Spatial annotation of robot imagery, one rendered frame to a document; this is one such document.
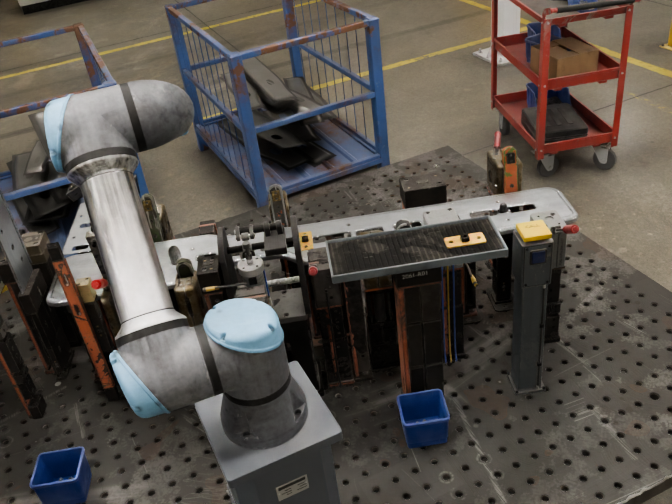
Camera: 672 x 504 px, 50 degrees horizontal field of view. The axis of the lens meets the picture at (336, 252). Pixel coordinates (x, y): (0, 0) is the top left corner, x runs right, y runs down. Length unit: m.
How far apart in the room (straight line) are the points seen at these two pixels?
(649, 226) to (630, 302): 1.67
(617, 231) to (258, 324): 2.81
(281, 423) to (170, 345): 0.23
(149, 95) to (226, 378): 0.47
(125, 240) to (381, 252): 0.59
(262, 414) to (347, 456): 0.56
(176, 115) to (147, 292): 0.30
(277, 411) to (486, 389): 0.78
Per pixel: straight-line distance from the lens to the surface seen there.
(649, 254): 3.61
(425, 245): 1.54
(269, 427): 1.22
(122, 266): 1.17
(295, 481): 1.30
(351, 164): 3.99
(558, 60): 3.88
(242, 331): 1.11
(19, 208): 4.35
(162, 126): 1.23
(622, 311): 2.13
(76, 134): 1.22
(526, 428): 1.78
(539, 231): 1.59
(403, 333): 1.63
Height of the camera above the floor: 2.03
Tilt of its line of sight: 34 degrees down
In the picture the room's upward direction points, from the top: 8 degrees counter-clockwise
